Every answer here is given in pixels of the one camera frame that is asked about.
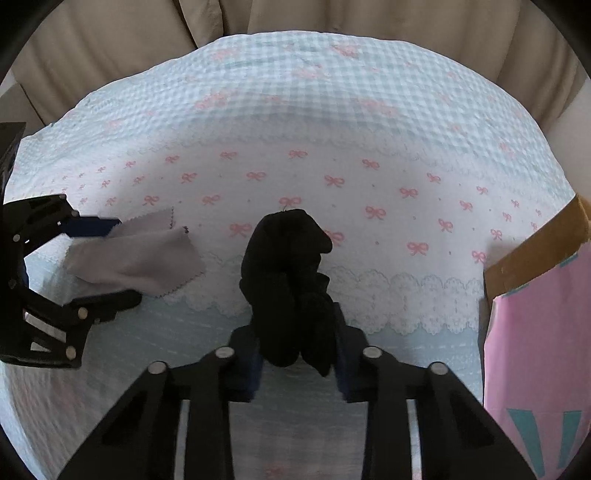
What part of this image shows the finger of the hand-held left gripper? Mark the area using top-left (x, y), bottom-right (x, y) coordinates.
top-left (4, 194), bottom-right (123, 260)
top-left (24, 285), bottom-right (142, 332)

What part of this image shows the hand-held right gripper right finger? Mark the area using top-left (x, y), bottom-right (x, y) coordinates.
top-left (330, 302), bottom-right (539, 480)

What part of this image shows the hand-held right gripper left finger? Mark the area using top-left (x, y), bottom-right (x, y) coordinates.
top-left (59, 323), bottom-right (265, 480)

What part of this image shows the light grey cloth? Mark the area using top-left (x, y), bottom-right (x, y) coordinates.
top-left (65, 207), bottom-right (206, 297)

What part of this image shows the black sock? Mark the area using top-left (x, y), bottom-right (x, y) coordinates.
top-left (239, 209), bottom-right (334, 377)

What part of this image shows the pink cardboard box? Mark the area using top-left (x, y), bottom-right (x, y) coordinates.
top-left (482, 194), bottom-right (591, 479)

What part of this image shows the beige curtain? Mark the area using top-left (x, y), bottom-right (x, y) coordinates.
top-left (9, 0), bottom-right (588, 132)

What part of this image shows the checked bedsheet with pink bows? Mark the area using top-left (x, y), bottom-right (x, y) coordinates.
top-left (0, 30), bottom-right (579, 480)

